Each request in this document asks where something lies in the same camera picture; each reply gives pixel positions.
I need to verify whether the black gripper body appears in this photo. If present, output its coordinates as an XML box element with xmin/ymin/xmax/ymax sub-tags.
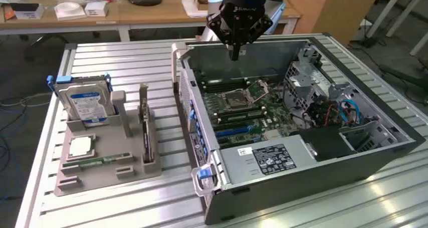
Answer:
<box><xmin>219</xmin><ymin>0</ymin><xmax>271</xmax><ymax>45</ymax></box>

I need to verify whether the black graphics card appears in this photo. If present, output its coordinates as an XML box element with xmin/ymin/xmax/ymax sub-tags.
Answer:
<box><xmin>138</xmin><ymin>83</ymin><xmax>157</xmax><ymax>165</ymax></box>

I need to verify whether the white cardboard box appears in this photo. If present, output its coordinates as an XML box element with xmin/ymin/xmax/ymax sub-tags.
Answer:
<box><xmin>182</xmin><ymin>0</ymin><xmax>210</xmax><ymax>18</ymax></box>

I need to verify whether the wooden desk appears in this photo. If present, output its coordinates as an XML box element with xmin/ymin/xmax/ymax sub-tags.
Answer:
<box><xmin>0</xmin><ymin>0</ymin><xmax>303</xmax><ymax>36</ymax></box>

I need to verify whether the wooden cabinet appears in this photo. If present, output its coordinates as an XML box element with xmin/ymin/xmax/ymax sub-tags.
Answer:
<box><xmin>293</xmin><ymin>0</ymin><xmax>384</xmax><ymax>42</ymax></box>

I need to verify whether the metal socket cover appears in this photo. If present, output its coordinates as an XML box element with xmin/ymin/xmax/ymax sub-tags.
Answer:
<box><xmin>245</xmin><ymin>79</ymin><xmax>271</xmax><ymax>103</ymax></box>

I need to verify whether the grey metal disk bay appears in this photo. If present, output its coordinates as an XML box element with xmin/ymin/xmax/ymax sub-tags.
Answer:
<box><xmin>284</xmin><ymin>44</ymin><xmax>336</xmax><ymax>111</ymax></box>

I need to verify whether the CPU socket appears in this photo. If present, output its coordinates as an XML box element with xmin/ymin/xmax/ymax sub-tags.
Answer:
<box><xmin>223</xmin><ymin>90</ymin><xmax>251</xmax><ymax>111</ymax></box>

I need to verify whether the installed black RAM stick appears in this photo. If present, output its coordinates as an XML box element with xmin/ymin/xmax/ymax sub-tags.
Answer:
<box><xmin>217</xmin><ymin>107</ymin><xmax>267</xmax><ymax>122</ymax></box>

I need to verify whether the small white labelled box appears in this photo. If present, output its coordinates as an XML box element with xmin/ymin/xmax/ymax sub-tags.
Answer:
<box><xmin>83</xmin><ymin>0</ymin><xmax>110</xmax><ymax>17</ymax></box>

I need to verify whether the green motherboard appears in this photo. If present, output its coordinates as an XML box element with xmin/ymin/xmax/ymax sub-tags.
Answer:
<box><xmin>193</xmin><ymin>70</ymin><xmax>303</xmax><ymax>148</ymax></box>

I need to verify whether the blue expansion slot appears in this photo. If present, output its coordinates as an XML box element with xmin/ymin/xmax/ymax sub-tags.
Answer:
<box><xmin>213</xmin><ymin>126</ymin><xmax>251</xmax><ymax>138</ymax></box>

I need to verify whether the white plastic block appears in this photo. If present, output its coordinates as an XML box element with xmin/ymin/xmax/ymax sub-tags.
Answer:
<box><xmin>54</xmin><ymin>2</ymin><xmax>87</xmax><ymax>21</ymax></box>

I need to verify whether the black floor stand base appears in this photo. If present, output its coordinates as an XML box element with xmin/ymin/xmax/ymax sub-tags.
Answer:
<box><xmin>378</xmin><ymin>65</ymin><xmax>428</xmax><ymax>88</ymax></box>

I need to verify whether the hard disk with blue carrier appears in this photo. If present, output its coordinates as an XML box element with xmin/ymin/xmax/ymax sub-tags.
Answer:
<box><xmin>46</xmin><ymin>72</ymin><xmax>117</xmax><ymax>127</ymax></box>

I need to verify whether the grey power supply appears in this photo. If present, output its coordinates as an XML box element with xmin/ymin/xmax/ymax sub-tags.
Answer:
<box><xmin>219</xmin><ymin>134</ymin><xmax>317</xmax><ymax>185</ymax></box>

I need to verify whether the white box with black lid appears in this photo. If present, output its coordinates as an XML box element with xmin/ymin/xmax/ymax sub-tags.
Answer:
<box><xmin>9</xmin><ymin>3</ymin><xmax>46</xmax><ymax>20</ymax></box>

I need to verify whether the grey parts rack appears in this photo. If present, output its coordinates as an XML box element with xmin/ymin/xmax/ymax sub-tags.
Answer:
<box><xmin>53</xmin><ymin>90</ymin><xmax>164</xmax><ymax>197</ymax></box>

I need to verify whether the green RAM stick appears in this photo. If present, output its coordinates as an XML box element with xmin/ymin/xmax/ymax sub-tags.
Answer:
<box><xmin>62</xmin><ymin>151</ymin><xmax>132</xmax><ymax>168</ymax></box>

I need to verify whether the silver CPU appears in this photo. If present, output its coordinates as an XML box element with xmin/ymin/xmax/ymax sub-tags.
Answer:
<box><xmin>69</xmin><ymin>137</ymin><xmax>95</xmax><ymax>157</ymax></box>

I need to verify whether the open black PC case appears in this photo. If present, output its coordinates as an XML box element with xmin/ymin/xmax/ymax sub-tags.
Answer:
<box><xmin>170</xmin><ymin>36</ymin><xmax>427</xmax><ymax>225</ymax></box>

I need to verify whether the white table frame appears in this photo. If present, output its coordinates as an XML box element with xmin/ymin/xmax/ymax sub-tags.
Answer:
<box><xmin>366</xmin><ymin>0</ymin><xmax>428</xmax><ymax>56</ymax></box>

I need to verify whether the red wire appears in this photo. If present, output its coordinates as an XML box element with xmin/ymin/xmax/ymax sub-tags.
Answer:
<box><xmin>326</xmin><ymin>104</ymin><xmax>336</xmax><ymax>126</ymax></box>

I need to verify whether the blue wire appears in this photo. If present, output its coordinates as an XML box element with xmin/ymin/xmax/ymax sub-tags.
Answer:
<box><xmin>338</xmin><ymin>99</ymin><xmax>364</xmax><ymax>125</ymax></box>

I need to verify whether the grey metal drive bracket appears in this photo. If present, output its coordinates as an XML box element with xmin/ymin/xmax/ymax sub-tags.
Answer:
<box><xmin>339</xmin><ymin>120</ymin><xmax>399</xmax><ymax>153</ymax></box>

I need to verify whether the blue floor cable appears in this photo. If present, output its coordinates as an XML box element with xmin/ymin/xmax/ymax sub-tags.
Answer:
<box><xmin>0</xmin><ymin>105</ymin><xmax>29</xmax><ymax>201</ymax></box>

